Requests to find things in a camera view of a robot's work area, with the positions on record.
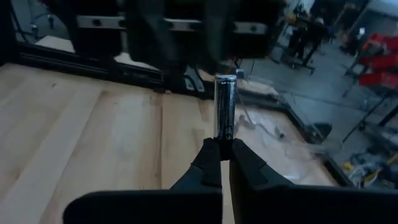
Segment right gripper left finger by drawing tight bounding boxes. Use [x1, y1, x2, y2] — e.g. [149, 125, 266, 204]
[63, 138, 223, 224]

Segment black rolling cart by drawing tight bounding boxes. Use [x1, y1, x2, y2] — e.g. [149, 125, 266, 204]
[285, 12, 331, 75]

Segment red storage bin stack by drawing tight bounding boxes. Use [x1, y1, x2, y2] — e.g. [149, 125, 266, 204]
[358, 32, 398, 90]

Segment silver black battery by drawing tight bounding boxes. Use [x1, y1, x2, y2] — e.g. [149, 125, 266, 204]
[213, 74, 238, 161]

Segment clear plastic bin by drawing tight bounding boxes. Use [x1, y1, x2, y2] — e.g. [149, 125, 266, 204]
[186, 58, 333, 184]

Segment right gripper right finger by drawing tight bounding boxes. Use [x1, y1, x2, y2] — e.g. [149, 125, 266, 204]
[229, 138, 398, 224]

